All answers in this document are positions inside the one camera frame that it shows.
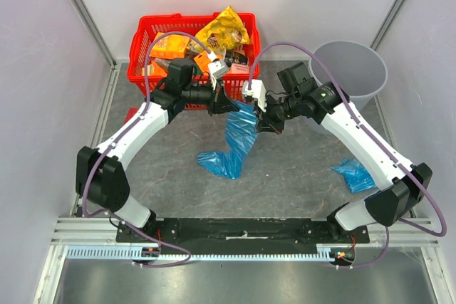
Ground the grey slotted cable duct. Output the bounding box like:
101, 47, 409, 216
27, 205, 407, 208
66, 239, 358, 263

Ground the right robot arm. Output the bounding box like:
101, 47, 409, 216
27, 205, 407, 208
243, 62, 432, 243

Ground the grey plastic trash bin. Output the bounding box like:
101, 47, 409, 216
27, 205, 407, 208
313, 41, 388, 110

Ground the long red box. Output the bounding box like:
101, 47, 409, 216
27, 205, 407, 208
124, 107, 139, 126

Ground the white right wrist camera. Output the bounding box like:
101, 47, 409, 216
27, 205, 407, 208
242, 79, 267, 112

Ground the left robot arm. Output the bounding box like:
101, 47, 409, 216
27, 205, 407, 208
76, 58, 239, 242

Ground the orange snack box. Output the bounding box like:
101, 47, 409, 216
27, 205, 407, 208
150, 34, 190, 60

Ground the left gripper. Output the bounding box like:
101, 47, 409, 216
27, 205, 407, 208
182, 75, 239, 117

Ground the small orange carton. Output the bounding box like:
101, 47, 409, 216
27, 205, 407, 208
194, 52, 218, 73

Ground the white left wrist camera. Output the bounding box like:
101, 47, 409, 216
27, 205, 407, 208
207, 52, 230, 90

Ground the torn blue trash bag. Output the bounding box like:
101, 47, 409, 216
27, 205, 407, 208
197, 101, 258, 179

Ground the red plastic shopping basket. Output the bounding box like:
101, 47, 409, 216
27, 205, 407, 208
127, 12, 261, 101

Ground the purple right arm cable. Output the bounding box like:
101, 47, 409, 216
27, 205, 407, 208
248, 41, 448, 270

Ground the orange striped packet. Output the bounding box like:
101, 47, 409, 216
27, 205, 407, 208
147, 61, 167, 78

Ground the blue trash bag roll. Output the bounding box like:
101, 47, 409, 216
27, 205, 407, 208
331, 158, 376, 194

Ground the yellow chips bag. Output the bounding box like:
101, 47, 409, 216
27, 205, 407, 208
195, 6, 250, 53

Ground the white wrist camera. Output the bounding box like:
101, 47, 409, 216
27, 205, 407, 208
207, 52, 230, 90
242, 79, 267, 112

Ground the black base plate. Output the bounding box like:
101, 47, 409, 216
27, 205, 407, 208
115, 216, 371, 256

